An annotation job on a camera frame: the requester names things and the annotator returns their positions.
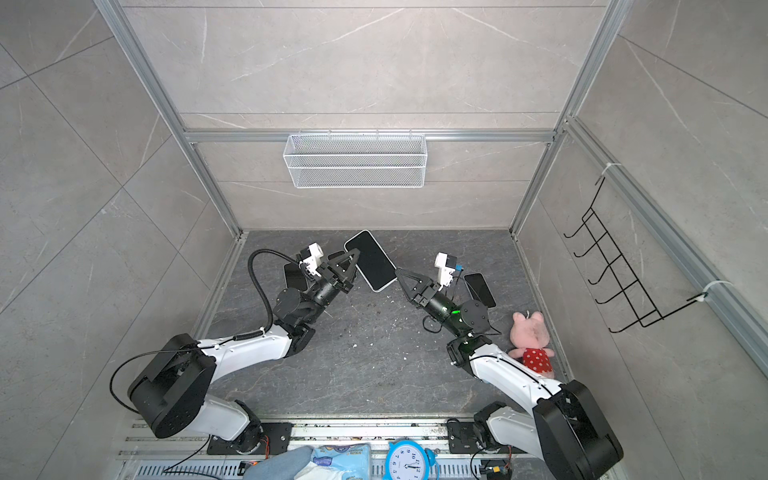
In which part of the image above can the blue alarm clock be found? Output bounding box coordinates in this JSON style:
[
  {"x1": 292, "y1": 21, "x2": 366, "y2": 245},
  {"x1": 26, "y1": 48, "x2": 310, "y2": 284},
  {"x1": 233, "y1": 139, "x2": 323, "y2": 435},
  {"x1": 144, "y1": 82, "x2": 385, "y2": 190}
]
[{"x1": 382, "y1": 439, "x2": 437, "y2": 480}]

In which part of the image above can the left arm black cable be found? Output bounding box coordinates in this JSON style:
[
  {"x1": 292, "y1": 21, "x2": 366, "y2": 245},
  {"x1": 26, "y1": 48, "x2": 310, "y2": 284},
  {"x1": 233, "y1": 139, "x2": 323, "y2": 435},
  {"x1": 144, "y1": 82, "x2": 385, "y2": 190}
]
[{"x1": 247, "y1": 248, "x2": 301, "y2": 337}]

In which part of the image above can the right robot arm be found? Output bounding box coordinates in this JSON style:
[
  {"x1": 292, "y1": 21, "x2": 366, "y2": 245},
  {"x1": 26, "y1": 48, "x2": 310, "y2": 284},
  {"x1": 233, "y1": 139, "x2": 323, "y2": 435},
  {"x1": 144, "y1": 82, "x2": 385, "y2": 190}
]
[{"x1": 396, "y1": 268, "x2": 624, "y2": 479}]

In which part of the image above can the grey-blue cloth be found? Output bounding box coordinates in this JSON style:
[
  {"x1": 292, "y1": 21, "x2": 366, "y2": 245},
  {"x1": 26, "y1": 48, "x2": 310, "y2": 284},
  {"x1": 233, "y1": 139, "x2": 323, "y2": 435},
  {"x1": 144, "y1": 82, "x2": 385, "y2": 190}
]
[{"x1": 242, "y1": 446, "x2": 313, "y2": 480}]

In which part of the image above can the black phone right side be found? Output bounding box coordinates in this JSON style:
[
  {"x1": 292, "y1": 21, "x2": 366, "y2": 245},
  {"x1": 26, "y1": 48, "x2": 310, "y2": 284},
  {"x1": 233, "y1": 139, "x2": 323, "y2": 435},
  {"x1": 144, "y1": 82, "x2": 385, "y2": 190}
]
[{"x1": 464, "y1": 273, "x2": 497, "y2": 308}]

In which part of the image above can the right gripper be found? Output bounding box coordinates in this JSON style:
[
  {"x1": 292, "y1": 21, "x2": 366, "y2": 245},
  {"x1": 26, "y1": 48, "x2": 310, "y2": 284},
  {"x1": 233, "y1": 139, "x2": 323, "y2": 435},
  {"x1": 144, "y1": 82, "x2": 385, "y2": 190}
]
[{"x1": 398, "y1": 271, "x2": 466, "y2": 341}]

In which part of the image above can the black wire hook rack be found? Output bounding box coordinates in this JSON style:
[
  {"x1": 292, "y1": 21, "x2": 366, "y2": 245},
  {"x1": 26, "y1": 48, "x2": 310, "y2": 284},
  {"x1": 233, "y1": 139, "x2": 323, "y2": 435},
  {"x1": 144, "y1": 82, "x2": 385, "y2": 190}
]
[{"x1": 562, "y1": 176, "x2": 709, "y2": 335}]

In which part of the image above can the pink pig plush toy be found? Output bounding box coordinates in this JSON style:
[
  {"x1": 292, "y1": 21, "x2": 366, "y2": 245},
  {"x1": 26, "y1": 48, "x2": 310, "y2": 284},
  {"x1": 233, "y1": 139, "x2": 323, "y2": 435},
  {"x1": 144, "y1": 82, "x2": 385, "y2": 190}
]
[{"x1": 508, "y1": 312, "x2": 555, "y2": 379}]

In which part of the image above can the white wire mesh basket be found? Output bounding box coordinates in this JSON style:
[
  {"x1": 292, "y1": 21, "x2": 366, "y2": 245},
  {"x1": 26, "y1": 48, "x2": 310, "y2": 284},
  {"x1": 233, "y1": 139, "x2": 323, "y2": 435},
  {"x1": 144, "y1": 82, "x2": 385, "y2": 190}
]
[{"x1": 283, "y1": 133, "x2": 428, "y2": 189}]

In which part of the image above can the black phone far left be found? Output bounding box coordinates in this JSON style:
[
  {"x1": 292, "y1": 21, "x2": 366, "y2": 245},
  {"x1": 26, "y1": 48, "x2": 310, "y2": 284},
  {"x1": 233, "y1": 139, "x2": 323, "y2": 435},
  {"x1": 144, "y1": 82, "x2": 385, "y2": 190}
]
[{"x1": 283, "y1": 263, "x2": 308, "y2": 291}]

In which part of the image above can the blue wet wipes pack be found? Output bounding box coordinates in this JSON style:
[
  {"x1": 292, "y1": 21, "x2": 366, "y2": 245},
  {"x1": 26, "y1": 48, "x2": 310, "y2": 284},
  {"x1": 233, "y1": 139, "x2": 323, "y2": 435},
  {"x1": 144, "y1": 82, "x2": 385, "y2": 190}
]
[{"x1": 294, "y1": 444, "x2": 372, "y2": 480}]

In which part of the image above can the black phone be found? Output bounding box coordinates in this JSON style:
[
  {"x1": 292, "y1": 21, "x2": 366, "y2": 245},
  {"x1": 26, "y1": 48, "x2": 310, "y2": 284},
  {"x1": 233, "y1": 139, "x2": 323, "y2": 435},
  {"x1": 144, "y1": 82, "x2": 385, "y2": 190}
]
[
  {"x1": 464, "y1": 273, "x2": 497, "y2": 308},
  {"x1": 283, "y1": 263, "x2": 308, "y2": 291}
]

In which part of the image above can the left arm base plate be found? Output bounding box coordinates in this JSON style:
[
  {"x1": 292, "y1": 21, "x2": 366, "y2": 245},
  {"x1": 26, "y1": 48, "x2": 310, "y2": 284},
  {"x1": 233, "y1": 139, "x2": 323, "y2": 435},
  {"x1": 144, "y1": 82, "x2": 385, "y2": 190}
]
[{"x1": 206, "y1": 422, "x2": 293, "y2": 456}]

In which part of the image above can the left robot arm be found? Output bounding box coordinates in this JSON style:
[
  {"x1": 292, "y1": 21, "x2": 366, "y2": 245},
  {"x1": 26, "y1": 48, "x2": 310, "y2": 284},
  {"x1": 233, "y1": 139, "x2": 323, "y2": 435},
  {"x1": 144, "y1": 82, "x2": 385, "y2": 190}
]
[{"x1": 127, "y1": 244, "x2": 360, "y2": 452}]

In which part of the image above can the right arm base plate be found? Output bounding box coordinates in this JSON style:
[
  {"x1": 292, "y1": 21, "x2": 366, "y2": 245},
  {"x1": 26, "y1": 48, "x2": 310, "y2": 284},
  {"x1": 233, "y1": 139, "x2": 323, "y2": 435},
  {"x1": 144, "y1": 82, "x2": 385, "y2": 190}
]
[{"x1": 445, "y1": 418, "x2": 523, "y2": 454}]

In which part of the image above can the aluminium rail front frame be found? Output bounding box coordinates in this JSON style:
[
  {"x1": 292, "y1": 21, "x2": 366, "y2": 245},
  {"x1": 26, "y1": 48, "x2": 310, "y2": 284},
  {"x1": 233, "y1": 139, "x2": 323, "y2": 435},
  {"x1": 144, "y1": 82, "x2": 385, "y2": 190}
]
[{"x1": 113, "y1": 415, "x2": 552, "y2": 479}]

